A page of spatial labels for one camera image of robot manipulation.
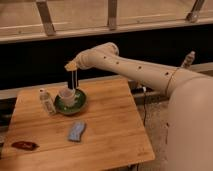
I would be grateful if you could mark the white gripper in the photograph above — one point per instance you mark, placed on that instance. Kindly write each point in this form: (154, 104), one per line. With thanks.
(96, 57)

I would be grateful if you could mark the black white striped eraser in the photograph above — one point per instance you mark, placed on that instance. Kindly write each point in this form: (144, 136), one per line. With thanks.
(72, 79)

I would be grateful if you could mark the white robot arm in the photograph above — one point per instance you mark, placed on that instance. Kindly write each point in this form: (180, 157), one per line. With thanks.
(190, 132)

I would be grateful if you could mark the white ceramic cup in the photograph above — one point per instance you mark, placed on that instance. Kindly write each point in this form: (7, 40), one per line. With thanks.
(67, 96)

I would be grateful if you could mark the green saucer plate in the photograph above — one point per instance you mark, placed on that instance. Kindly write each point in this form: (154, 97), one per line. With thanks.
(80, 103)

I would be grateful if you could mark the small clear plastic bottle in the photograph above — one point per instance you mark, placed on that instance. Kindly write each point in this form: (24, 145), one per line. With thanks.
(47, 101)

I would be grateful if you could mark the blue sponge cloth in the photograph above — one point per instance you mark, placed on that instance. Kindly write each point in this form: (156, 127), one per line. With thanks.
(76, 131)

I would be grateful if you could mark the red snack wrapper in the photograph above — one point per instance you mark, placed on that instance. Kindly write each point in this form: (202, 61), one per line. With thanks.
(25, 145)

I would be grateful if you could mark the small bottle in background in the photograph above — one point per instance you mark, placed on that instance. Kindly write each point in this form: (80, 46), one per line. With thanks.
(189, 58)

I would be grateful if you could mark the left metal bracket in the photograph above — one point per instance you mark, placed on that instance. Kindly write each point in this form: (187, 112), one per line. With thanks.
(45, 17)

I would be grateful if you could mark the metal bracket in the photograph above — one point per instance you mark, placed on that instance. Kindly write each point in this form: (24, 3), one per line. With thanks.
(45, 17)
(112, 14)
(193, 15)

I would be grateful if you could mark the middle metal bracket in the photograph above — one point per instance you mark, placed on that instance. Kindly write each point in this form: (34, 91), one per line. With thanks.
(112, 14)

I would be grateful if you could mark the right metal bracket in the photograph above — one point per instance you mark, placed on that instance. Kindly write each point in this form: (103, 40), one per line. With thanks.
(193, 15)

